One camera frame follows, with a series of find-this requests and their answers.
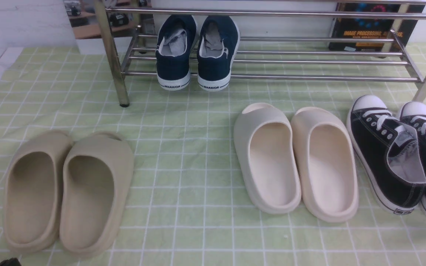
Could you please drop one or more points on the left navy canvas sneaker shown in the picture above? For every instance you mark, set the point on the left navy canvas sneaker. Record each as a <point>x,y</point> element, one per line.
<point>176,39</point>

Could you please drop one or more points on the green checkered cloth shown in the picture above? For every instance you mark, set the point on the green checkered cloth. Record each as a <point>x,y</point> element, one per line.
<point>187,204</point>

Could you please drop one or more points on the right khaki foam slipper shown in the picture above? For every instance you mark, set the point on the right khaki foam slipper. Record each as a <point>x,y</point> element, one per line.
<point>97,175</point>

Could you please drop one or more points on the black printed box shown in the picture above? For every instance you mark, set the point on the black printed box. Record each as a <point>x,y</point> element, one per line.
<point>362,28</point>

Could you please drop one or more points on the metal shoe rack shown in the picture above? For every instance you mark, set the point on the metal shoe rack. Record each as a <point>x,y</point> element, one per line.
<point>410,10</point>

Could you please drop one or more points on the cream foam slipper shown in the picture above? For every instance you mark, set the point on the cream foam slipper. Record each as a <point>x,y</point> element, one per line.
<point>263,141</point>
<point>326,164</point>

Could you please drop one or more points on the left khaki foam slipper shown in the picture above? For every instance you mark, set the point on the left khaki foam slipper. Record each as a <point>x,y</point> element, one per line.
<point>33,192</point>

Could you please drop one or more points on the right cream foam slipper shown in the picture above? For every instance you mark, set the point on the right cream foam slipper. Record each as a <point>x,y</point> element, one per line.
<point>326,164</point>

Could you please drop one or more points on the navy canvas sneaker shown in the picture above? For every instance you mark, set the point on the navy canvas sneaker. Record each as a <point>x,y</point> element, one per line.
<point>176,39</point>
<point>218,46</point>

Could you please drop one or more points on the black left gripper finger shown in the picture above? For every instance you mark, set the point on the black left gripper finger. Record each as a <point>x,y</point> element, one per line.
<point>10,262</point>

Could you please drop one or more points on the khaki foam slipper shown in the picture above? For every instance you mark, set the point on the khaki foam slipper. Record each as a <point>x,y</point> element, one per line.
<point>33,192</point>
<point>97,175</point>

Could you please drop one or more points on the left cream foam slipper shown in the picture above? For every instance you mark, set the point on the left cream foam slipper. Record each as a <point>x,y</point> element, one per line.
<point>263,141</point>

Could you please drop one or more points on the right navy canvas sneaker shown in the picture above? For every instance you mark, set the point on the right navy canvas sneaker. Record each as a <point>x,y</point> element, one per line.
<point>218,46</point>

